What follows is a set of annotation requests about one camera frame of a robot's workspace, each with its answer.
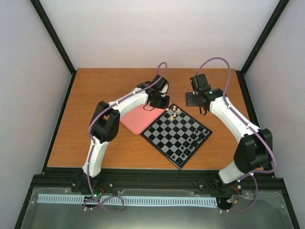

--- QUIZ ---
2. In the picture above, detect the pink plastic tray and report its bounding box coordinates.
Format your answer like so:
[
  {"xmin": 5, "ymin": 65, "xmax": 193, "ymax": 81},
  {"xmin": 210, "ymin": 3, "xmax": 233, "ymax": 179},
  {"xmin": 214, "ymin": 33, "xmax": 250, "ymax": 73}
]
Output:
[{"xmin": 120, "ymin": 103, "xmax": 165, "ymax": 135}]

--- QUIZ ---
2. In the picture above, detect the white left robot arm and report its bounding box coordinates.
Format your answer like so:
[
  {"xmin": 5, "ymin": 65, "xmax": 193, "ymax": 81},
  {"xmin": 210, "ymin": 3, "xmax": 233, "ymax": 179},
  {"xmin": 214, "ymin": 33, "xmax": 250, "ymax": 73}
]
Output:
[{"xmin": 82, "ymin": 83, "xmax": 170, "ymax": 192}]

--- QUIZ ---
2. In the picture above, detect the black aluminium frame base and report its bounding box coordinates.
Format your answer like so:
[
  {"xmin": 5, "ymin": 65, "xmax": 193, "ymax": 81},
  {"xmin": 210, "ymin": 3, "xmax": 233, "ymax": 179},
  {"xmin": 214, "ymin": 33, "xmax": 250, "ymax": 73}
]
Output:
[{"xmin": 14, "ymin": 167, "xmax": 301, "ymax": 229}]

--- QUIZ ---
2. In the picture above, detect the black white chess board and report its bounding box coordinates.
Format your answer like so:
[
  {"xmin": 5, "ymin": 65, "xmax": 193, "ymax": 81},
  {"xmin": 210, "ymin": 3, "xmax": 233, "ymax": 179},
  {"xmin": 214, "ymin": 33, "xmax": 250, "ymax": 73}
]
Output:
[{"xmin": 141, "ymin": 104, "xmax": 213, "ymax": 169}]

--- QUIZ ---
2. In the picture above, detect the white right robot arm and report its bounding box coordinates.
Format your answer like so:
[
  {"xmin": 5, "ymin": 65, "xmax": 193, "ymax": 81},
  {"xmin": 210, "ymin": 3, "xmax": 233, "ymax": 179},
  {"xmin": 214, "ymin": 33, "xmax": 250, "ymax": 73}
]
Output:
[{"xmin": 185, "ymin": 88, "xmax": 275, "ymax": 184}]

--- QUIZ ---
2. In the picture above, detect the light blue cable duct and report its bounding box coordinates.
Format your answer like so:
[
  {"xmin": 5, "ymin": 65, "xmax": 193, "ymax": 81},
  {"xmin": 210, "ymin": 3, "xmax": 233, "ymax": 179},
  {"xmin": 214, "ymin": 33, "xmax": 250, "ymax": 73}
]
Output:
[{"xmin": 37, "ymin": 194, "xmax": 217, "ymax": 208}]

